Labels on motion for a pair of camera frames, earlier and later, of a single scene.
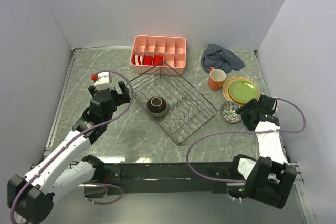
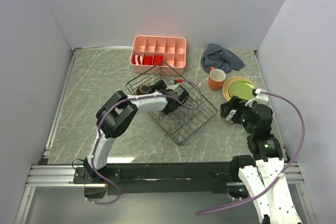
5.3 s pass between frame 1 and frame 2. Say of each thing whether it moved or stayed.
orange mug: stayed
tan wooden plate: stayed
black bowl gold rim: moved
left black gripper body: moved
